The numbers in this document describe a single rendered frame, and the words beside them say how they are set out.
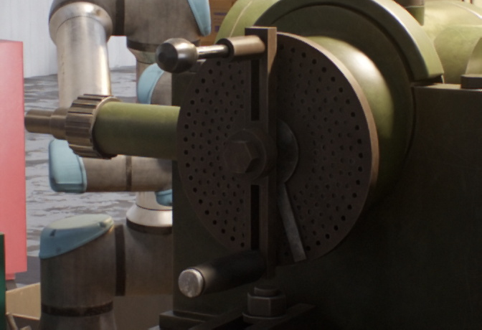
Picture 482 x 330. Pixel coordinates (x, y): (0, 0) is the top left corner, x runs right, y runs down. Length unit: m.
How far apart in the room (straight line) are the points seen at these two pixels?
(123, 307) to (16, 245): 2.08
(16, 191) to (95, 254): 3.20
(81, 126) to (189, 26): 1.12
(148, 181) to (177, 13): 0.38
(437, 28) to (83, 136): 0.32
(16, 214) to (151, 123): 4.44
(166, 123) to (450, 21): 0.27
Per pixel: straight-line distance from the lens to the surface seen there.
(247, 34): 1.30
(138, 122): 1.43
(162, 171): 2.26
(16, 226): 5.85
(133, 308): 3.80
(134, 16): 2.55
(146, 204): 2.65
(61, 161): 2.25
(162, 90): 2.26
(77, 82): 2.37
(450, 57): 1.40
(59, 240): 2.65
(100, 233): 2.65
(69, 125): 1.47
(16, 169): 5.82
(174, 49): 1.20
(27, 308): 3.74
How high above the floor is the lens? 1.36
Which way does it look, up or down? 8 degrees down
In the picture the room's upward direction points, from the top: straight up
